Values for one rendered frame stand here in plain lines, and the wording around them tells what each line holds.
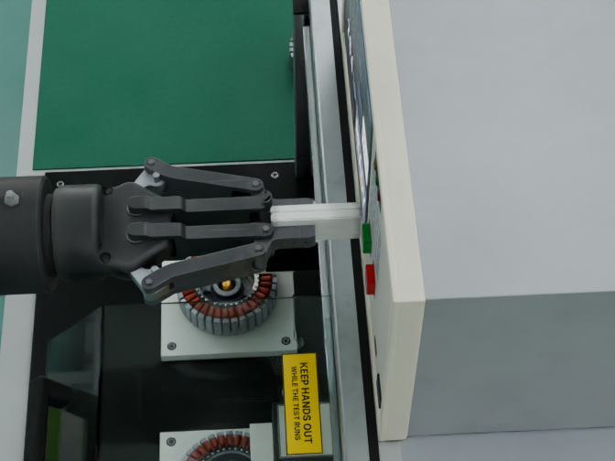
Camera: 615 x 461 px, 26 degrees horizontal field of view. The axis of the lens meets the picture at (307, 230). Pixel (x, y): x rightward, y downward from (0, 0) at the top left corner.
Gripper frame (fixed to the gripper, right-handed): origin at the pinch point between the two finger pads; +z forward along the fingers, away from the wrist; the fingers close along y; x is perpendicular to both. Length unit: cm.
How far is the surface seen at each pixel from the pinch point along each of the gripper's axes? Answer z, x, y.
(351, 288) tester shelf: 3.0, -9.3, 0.4
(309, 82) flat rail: 1.1, -16.6, -29.1
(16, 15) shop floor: -55, -121, -144
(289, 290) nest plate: -1.6, -42.6, -21.0
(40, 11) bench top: -33, -46, -70
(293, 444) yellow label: -2.5, -14.3, 12.0
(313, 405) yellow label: -0.6, -14.3, 8.6
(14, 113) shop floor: -54, -121, -116
